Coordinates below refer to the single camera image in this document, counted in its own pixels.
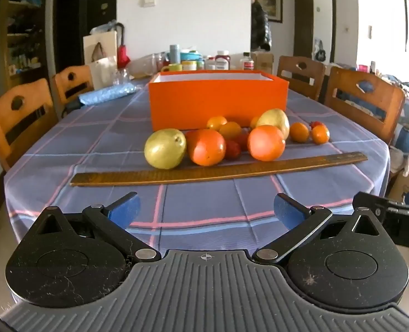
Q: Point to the large orange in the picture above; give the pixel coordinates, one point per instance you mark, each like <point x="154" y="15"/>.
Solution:
<point x="206" y="147"/>
<point x="266" y="143"/>

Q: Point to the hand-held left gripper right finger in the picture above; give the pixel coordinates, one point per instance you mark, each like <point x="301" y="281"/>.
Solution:
<point x="291" y="211"/>

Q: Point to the small tangerine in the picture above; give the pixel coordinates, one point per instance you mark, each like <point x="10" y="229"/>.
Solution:
<point x="215" y="122"/>
<point x="320" y="134"/>
<point x="230" y="129"/>
<point x="299" y="132"/>

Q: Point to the teal stacked bowls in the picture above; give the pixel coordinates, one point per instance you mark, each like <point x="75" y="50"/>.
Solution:
<point x="190" y="56"/>

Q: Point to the framed landscape painting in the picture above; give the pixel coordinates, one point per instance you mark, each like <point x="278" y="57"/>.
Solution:
<point x="268" y="1"/>

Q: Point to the plain white paper bag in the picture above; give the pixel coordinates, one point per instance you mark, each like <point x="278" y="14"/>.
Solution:
<point x="102" y="72"/>

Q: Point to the orange cardboard box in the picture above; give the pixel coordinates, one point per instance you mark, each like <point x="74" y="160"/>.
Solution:
<point x="218" y="103"/>

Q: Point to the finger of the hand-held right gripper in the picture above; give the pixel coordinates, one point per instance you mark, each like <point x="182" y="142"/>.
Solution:
<point x="367" y="199"/>

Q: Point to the yellow-lid white jar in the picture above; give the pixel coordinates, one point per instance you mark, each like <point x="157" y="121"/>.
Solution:
<point x="189" y="65"/>

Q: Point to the blue-grey thermos bottle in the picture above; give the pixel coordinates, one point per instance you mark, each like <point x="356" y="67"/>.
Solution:
<point x="174" y="54"/>

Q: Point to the green mug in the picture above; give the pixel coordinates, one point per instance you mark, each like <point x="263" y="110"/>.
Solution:
<point x="171" y="67"/>

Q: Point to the hanging dark jacket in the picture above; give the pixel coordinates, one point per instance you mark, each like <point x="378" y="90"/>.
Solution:
<point x="259" y="24"/>

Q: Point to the dark wooden shelf cabinet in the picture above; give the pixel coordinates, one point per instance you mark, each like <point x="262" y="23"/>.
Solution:
<point x="25" y="27"/>

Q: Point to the small red tomato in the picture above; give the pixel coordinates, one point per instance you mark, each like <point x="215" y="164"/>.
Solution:
<point x="232" y="150"/>
<point x="316" y="124"/>
<point x="242" y="141"/>

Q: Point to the white wall switch panel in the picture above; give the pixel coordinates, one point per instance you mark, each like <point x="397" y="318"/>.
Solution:
<point x="147" y="1"/>

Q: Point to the dark red supplement bottle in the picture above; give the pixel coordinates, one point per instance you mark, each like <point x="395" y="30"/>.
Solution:
<point x="222" y="61"/>

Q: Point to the blue folded umbrella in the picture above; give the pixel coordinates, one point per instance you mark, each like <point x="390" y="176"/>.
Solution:
<point x="107" y="93"/>

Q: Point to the dark door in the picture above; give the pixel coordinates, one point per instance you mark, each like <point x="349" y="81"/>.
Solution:
<point x="76" y="17"/>

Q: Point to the red umbrella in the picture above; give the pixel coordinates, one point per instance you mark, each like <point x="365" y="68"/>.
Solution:
<point x="122" y="52"/>

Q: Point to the clear drinking glass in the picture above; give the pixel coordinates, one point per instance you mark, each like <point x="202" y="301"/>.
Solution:
<point x="121" y="77"/>

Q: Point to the printed white paper bag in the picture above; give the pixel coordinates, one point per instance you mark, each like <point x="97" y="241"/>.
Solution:
<point x="99" y="46"/>

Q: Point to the long wooden ruler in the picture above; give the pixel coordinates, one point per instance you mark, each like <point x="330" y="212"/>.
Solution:
<point x="190" y="176"/>

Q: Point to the brown cardboard box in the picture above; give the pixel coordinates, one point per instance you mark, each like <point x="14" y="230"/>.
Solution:
<point x="264" y="63"/>

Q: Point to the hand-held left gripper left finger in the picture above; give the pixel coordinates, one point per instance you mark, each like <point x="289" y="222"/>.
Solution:
<point x="123" y="211"/>

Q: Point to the yellow-green pear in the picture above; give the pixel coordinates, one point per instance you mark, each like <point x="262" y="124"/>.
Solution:
<point x="164" y="148"/>
<point x="277" y="119"/>

